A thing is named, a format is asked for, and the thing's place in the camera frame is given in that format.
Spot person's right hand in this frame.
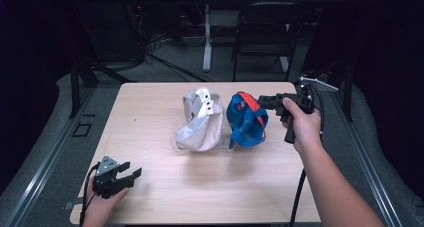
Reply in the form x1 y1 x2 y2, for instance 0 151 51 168
282 97 324 155

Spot black floor cables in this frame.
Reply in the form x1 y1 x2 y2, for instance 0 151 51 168
146 51 214 83

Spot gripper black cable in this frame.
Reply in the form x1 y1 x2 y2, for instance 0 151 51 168
288 82 326 227
79 163 101 227

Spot black metal stand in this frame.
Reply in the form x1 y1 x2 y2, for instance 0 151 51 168
293 58 354 123
68 53 138 120

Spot white cap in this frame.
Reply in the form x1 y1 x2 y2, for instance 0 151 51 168
173 86 225 153

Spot aluminium floor rail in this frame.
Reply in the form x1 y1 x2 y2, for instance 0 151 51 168
0 86 98 227
328 86 404 227

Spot person's left hand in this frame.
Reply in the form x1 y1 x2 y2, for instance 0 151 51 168
82 187 130 222

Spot blue and orange cap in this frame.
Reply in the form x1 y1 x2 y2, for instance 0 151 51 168
226 91 270 150

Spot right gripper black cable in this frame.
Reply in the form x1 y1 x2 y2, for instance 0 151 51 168
288 82 326 227

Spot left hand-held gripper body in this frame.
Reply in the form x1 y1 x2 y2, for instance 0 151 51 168
92 155 129 200

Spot grey tape strip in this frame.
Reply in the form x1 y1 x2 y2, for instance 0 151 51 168
63 197 83 211

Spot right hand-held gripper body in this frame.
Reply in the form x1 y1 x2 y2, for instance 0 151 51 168
275 76 339 144

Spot black folding chair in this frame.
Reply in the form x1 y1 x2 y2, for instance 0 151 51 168
230 0 309 82

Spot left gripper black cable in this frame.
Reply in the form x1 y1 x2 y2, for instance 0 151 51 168
79 163 101 227

